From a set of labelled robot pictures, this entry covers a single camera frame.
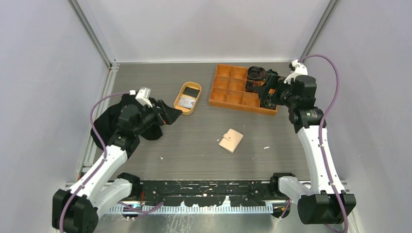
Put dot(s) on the dark rolled tie middle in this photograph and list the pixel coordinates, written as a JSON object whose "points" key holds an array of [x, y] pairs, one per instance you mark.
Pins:
{"points": [[253, 86]]}

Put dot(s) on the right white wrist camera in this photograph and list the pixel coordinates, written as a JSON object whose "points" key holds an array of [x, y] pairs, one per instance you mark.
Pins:
{"points": [[297, 68]]}

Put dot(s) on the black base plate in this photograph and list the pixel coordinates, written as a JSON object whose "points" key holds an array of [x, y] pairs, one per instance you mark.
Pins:
{"points": [[206, 193]]}

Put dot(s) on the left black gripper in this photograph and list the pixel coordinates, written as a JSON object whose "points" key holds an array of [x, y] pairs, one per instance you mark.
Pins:
{"points": [[172, 113]]}

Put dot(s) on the silver credit card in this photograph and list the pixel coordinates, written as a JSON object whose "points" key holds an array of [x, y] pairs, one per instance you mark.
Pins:
{"points": [[187, 102]]}

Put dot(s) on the green patterned rolled tie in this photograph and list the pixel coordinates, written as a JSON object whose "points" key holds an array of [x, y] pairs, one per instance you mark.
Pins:
{"points": [[273, 72]]}

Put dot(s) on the black cloth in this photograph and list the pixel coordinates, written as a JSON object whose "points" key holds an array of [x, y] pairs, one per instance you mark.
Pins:
{"points": [[120, 125]]}

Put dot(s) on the orange compartment organizer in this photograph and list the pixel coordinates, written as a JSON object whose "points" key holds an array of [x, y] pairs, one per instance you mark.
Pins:
{"points": [[228, 91]]}

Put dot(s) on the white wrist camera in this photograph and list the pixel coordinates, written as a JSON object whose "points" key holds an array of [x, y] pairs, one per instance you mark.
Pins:
{"points": [[142, 97], [297, 68]]}

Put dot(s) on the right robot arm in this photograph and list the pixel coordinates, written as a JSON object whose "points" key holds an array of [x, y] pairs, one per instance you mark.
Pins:
{"points": [[325, 201]]}

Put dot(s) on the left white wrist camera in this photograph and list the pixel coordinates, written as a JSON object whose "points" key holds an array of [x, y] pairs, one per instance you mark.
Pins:
{"points": [[142, 97]]}

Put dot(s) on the dark rolled tie top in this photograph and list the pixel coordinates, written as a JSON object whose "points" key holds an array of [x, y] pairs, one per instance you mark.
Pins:
{"points": [[256, 73]]}

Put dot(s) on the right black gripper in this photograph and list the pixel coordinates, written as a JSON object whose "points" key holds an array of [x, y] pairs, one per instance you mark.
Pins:
{"points": [[273, 82]]}

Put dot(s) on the beige leather card holder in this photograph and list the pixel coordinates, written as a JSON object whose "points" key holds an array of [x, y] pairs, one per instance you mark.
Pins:
{"points": [[231, 140]]}

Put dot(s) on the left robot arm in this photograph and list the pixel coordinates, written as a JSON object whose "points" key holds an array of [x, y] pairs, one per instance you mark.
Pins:
{"points": [[66, 214]]}

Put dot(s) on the yellow oval tray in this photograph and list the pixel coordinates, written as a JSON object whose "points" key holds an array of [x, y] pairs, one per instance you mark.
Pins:
{"points": [[186, 111]]}

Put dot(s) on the dark rolled tie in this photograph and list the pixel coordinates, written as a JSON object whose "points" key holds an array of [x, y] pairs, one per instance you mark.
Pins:
{"points": [[253, 86], [256, 73]]}

